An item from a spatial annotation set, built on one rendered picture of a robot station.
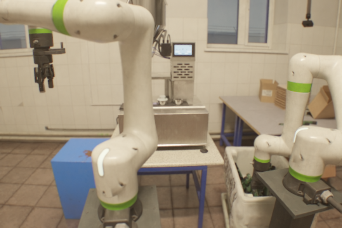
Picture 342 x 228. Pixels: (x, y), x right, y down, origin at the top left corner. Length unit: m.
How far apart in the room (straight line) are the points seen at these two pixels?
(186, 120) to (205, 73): 1.71
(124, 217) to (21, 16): 0.66
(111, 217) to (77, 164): 1.12
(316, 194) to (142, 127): 0.65
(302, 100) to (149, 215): 0.83
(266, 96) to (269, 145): 1.71
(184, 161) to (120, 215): 0.75
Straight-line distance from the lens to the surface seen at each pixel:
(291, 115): 1.13
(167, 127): 1.35
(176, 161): 1.32
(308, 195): 0.89
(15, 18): 0.79
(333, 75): 1.09
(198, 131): 1.39
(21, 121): 3.79
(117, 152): 0.59
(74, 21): 0.55
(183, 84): 1.50
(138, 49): 0.65
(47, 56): 0.93
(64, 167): 1.81
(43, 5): 0.65
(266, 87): 2.79
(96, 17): 0.51
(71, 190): 1.92
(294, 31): 3.53
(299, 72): 1.07
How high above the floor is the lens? 1.45
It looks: 15 degrees down
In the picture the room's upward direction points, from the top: straight up
